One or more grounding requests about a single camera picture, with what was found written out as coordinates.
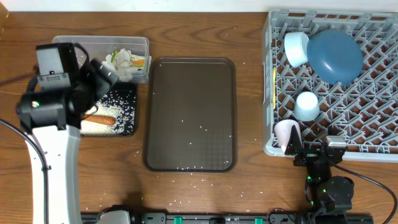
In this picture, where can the white rice pile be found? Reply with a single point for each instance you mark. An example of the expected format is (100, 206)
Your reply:
(118, 115)

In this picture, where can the orange carrot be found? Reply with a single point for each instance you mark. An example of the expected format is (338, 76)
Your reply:
(101, 119)

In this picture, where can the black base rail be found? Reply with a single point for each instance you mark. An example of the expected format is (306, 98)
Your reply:
(275, 216)

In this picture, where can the dark blue plate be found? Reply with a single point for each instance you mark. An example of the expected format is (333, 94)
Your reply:
(335, 57)

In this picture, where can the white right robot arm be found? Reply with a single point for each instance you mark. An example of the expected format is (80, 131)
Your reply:
(330, 195)

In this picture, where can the grey dishwasher rack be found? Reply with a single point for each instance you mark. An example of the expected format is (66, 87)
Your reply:
(364, 113)

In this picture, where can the clear plastic bin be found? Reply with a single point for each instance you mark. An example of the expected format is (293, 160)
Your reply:
(100, 46)

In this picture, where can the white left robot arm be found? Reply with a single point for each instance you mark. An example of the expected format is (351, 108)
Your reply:
(53, 150)

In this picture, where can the white tissue ball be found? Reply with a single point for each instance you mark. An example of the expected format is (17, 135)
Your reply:
(122, 61)

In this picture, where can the black plastic tray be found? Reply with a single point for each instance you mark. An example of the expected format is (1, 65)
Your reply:
(124, 109)

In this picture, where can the yellow plastic spoon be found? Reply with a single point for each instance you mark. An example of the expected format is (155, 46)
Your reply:
(273, 88)

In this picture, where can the brown serving tray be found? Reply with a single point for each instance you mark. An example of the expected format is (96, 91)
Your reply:
(191, 116)

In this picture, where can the blue plastic cup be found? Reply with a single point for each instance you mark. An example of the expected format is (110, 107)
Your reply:
(306, 106)

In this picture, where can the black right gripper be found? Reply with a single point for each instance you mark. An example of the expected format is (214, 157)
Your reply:
(294, 148)

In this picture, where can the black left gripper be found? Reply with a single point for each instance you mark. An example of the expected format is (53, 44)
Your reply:
(102, 81)

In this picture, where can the white tissue long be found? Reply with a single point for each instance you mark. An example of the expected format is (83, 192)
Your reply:
(108, 63)

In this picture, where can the pink plastic cup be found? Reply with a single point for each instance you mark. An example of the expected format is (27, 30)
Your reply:
(282, 131)

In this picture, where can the yellow green snack wrapper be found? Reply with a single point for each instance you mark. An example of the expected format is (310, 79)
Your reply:
(137, 61)

